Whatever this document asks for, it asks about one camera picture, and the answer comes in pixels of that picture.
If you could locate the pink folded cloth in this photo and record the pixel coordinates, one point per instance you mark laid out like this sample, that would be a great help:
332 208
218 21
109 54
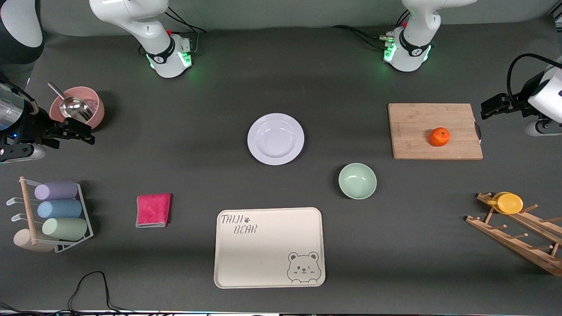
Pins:
153 210

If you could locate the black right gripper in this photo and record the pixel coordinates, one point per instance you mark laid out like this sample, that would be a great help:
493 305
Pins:
36 124

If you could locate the purple cup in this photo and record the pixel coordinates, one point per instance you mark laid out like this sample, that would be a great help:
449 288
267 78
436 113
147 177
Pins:
56 191

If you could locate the wooden peg dish rack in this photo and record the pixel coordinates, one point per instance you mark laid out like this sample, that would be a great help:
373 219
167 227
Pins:
518 239

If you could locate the light green bowl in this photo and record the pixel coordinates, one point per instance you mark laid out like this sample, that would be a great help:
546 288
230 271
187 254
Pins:
357 181

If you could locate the metal scoop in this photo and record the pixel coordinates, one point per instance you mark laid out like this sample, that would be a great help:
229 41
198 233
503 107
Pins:
74 108

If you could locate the yellow cup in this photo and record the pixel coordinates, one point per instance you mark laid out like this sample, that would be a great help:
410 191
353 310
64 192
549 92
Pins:
509 203

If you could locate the white round plate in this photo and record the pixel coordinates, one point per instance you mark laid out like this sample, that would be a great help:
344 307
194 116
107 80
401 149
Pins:
275 139

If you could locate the beige bear print tray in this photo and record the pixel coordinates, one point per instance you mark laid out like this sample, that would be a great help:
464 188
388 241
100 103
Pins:
263 250

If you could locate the orange mandarin fruit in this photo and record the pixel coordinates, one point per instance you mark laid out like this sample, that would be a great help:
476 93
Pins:
439 136

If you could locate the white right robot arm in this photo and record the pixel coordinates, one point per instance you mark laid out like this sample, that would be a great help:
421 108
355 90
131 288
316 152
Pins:
131 17

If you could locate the wooden cutting board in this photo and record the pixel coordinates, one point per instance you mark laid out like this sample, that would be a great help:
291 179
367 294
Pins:
421 131

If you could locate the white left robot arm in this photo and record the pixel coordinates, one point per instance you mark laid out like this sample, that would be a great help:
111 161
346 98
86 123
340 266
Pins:
415 39

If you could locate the beige cup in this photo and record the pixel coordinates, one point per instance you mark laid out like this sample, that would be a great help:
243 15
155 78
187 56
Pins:
21 239

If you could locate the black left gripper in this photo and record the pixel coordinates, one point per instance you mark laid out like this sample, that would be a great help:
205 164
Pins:
519 102

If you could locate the blue cup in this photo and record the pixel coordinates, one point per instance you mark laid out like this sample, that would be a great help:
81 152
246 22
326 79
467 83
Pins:
59 209

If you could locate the green cup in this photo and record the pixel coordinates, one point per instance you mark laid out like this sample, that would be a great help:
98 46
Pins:
65 228

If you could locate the pink bowl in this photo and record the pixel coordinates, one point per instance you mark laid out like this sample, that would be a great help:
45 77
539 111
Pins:
97 109

